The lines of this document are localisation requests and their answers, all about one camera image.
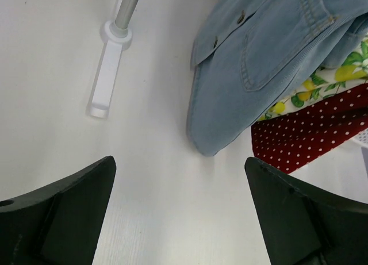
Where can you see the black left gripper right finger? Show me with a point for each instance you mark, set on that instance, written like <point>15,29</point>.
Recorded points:
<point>304,224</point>

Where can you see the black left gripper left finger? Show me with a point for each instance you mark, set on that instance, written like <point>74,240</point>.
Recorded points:
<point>59,223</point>

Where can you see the red polka dot skirt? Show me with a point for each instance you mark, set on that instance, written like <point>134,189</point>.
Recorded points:
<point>296,139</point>

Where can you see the lemon print skirt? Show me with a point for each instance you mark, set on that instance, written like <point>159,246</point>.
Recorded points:
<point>324,83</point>

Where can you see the light blue denim skirt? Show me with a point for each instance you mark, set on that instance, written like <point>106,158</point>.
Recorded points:
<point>251,53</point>

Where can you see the white perforated plastic basket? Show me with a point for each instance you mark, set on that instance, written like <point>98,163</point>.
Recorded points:
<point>361,138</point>

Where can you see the metal clothes rack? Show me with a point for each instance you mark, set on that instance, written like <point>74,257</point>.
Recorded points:
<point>117,38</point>

